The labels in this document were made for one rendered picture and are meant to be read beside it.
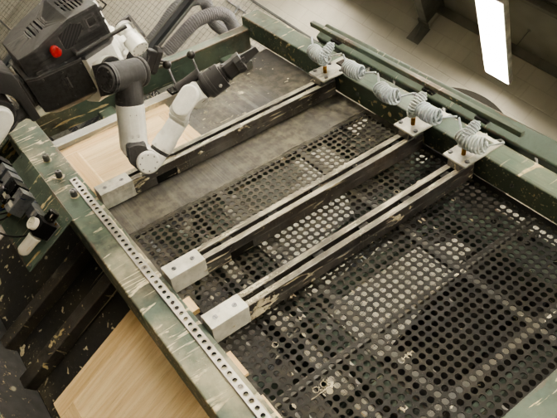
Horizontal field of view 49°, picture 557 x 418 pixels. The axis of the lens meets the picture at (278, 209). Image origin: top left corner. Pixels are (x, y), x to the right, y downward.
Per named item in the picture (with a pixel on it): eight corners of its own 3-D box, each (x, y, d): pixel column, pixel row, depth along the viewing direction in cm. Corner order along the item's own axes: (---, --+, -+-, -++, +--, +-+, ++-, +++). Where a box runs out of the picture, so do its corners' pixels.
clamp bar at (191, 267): (162, 279, 195) (144, 225, 178) (427, 126, 241) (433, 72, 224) (177, 298, 188) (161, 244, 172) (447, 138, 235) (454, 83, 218)
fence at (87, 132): (55, 149, 250) (51, 141, 247) (246, 63, 287) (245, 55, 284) (59, 155, 247) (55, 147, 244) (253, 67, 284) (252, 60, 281)
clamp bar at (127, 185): (96, 198, 225) (76, 147, 209) (343, 77, 271) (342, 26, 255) (108, 213, 219) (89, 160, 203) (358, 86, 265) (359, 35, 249)
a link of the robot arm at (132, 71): (123, 109, 188) (118, 64, 183) (103, 105, 193) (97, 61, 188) (150, 102, 197) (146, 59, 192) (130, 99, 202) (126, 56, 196)
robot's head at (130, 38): (125, 51, 205) (147, 39, 208) (108, 30, 207) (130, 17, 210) (127, 62, 212) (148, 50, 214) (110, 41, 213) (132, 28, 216)
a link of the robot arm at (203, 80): (217, 90, 198) (189, 111, 199) (225, 95, 208) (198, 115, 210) (197, 61, 198) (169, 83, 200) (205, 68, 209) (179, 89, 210)
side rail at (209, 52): (38, 133, 270) (29, 113, 262) (244, 45, 312) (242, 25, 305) (43, 140, 266) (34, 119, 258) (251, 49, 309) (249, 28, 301)
